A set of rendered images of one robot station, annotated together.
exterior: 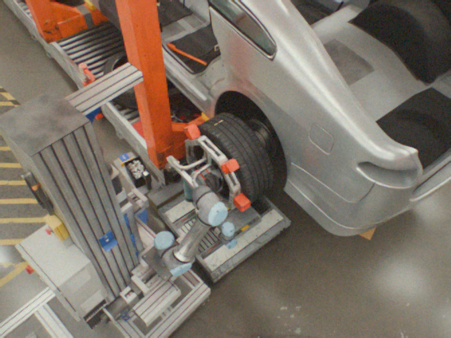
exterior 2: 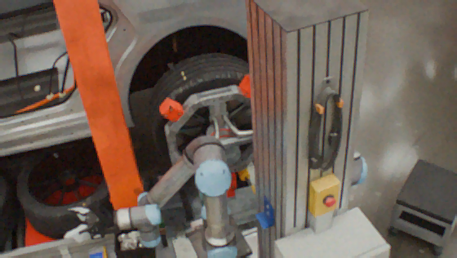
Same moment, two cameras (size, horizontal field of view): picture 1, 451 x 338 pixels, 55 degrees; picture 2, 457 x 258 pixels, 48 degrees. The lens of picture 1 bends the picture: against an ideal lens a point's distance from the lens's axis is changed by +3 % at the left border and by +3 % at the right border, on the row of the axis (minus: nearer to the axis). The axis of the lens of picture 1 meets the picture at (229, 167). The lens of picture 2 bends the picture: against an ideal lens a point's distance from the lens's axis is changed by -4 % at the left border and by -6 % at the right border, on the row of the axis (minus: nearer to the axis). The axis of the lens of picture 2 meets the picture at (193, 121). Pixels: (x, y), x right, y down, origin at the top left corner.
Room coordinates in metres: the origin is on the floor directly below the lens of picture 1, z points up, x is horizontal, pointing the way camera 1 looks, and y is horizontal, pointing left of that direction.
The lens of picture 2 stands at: (0.68, 1.96, 2.71)
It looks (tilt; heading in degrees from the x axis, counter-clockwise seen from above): 40 degrees down; 303
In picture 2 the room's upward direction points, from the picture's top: 8 degrees counter-clockwise
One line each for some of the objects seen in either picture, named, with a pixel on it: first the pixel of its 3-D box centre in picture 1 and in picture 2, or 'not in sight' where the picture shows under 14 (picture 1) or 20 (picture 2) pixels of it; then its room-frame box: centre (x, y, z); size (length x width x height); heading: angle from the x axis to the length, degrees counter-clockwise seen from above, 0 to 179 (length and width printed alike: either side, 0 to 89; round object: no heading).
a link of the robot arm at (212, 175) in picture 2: not in sight; (216, 210); (1.36, 0.84, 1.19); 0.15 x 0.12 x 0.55; 124
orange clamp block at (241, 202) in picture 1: (241, 202); not in sight; (1.50, -0.09, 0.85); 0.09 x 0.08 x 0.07; 41
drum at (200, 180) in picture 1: (203, 178); (223, 143); (1.68, 0.18, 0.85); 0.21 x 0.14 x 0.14; 131
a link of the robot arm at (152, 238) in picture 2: not in sight; (148, 229); (1.59, 0.97, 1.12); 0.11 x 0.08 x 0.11; 124
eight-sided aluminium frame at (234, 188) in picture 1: (211, 172); (219, 134); (1.73, 0.12, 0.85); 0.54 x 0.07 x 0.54; 41
